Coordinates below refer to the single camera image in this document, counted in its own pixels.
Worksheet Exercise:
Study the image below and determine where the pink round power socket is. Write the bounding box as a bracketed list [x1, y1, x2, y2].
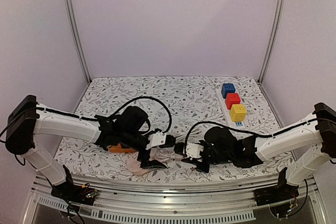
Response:
[125, 155, 154, 176]

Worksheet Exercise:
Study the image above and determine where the orange power strip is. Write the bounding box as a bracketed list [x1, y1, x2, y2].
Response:
[109, 144, 137, 153]

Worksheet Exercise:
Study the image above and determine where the white power cable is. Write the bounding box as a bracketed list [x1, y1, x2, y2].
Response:
[151, 136, 200, 168]

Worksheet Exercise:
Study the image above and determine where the white multicolour power strip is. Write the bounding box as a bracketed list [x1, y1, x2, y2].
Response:
[216, 90, 249, 129]

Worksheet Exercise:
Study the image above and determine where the yellow cube socket adapter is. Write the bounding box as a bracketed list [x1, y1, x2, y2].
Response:
[230, 104, 247, 122]

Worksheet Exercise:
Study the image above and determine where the red cube socket adapter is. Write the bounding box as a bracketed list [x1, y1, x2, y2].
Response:
[225, 93, 241, 110]

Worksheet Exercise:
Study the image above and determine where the blue cube socket adapter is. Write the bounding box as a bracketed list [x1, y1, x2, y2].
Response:
[221, 83, 236, 99]

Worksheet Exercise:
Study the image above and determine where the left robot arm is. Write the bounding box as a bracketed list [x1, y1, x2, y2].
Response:
[1, 95, 176, 206]

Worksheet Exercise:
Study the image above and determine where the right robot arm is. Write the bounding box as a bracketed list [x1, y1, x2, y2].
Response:
[196, 103, 335, 206]

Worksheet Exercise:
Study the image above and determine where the floral table mat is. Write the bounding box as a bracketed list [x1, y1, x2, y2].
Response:
[55, 77, 293, 184]

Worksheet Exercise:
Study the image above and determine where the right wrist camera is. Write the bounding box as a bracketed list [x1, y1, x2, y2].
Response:
[174, 143, 204, 159]

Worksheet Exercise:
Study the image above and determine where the left aluminium frame post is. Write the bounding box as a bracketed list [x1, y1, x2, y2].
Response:
[64, 0, 92, 84]

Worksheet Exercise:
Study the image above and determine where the aluminium frame post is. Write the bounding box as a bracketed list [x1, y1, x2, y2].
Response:
[64, 0, 92, 84]
[257, 0, 285, 85]

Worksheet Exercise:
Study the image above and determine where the right aluminium frame post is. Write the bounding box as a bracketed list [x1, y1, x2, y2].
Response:
[257, 0, 285, 85]

